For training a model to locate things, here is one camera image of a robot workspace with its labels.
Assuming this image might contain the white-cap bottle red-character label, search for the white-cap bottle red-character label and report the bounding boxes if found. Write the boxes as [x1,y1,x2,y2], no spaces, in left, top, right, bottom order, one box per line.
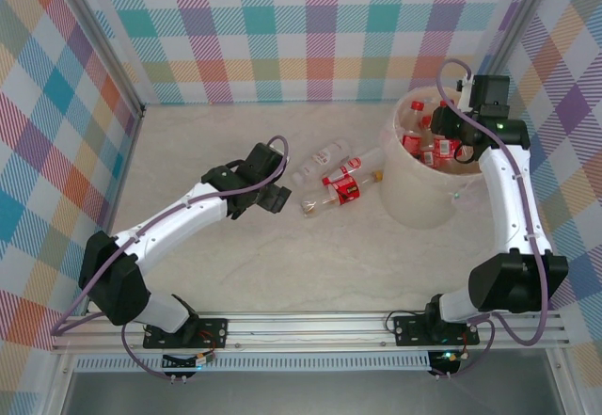
[290,138,353,186]

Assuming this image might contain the large bottle red-black label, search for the large bottle red-black label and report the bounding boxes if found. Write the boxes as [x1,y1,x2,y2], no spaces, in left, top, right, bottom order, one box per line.
[299,168,386,219]

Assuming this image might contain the aluminium corner post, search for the aluminium corner post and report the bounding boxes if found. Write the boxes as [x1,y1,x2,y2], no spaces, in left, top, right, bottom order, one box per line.
[49,0,146,118]
[482,0,563,77]

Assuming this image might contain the grey metal panel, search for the grey metal panel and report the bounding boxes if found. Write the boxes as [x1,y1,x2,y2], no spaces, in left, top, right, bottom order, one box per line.
[60,370,565,415]

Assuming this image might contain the long red-label plastic bottle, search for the long red-label plastic bottle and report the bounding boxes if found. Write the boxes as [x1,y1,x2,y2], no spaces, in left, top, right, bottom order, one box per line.
[401,99,425,152]

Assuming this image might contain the aluminium front rail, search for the aluminium front rail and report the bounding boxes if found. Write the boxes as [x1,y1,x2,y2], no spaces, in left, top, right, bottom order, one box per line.
[51,310,573,354]

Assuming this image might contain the small wire connector bundle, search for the small wire connector bundle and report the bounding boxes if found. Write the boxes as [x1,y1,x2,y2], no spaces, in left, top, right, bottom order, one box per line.
[427,348,471,378]
[162,351,218,370]

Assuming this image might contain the red-cap bottle red-white label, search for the red-cap bottle red-white label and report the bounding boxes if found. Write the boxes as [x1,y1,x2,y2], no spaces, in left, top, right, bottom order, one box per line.
[321,147,388,188]

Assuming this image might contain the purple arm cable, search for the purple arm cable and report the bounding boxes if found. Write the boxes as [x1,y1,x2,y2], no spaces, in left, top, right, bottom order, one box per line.
[430,58,551,382]
[50,135,289,384]

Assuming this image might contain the white slotted cable duct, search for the white slotted cable duct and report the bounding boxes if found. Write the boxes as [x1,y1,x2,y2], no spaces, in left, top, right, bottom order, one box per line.
[73,351,433,374]

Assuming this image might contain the red script-logo plastic bottle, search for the red script-logo plastic bottle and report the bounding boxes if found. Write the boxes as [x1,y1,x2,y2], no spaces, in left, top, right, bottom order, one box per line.
[435,98,462,162]

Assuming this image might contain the cream round plastic bin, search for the cream round plastic bin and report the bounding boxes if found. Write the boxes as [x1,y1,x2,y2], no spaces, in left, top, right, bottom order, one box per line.
[379,86,485,231]

